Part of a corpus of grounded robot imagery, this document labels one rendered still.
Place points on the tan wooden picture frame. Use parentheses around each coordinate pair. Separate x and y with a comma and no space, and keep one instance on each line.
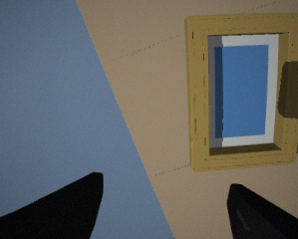
(242,90)

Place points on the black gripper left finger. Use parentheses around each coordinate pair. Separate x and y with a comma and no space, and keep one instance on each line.
(68,213)

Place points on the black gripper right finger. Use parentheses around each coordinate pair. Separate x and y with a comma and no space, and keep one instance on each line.
(253,217)

